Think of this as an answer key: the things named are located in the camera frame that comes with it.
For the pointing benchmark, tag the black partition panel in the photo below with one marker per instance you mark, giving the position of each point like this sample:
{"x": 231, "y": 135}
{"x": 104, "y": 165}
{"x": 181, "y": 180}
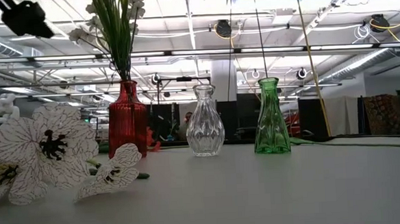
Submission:
{"x": 310, "y": 118}

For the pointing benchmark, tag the red ribbed glass vase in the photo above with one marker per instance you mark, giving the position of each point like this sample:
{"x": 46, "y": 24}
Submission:
{"x": 126, "y": 122}

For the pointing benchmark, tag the black gantry stand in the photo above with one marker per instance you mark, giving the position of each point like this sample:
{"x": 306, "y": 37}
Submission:
{"x": 184, "y": 79}

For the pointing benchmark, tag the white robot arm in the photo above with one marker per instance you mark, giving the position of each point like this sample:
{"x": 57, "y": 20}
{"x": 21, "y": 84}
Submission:
{"x": 6, "y": 108}

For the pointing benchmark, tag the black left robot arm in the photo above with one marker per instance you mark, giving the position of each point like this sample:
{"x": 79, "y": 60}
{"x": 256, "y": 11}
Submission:
{"x": 0, "y": 3}

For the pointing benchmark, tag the white hanging cloth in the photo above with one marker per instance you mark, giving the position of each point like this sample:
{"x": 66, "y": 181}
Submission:
{"x": 340, "y": 115}

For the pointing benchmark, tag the LED light bar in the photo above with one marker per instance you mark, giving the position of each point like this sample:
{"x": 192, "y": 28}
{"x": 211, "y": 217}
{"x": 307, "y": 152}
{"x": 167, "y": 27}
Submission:
{"x": 200, "y": 52}

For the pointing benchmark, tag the green glass vase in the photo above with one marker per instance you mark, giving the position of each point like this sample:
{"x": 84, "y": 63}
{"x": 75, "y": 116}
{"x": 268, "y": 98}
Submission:
{"x": 270, "y": 122}

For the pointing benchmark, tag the white veined artificial flower bunch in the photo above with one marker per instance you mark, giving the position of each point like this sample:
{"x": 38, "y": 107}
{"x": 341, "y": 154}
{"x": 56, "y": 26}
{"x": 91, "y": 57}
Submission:
{"x": 23, "y": 142}
{"x": 115, "y": 34}

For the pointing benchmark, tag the clear glass vase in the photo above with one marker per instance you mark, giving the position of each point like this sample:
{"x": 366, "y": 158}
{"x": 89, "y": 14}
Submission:
{"x": 205, "y": 125}

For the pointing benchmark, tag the person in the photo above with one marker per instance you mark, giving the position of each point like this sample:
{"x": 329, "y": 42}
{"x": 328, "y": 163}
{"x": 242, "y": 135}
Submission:
{"x": 187, "y": 117}

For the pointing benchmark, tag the red patterned hanging cloth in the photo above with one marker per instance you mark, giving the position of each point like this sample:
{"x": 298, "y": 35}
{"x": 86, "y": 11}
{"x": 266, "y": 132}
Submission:
{"x": 383, "y": 114}

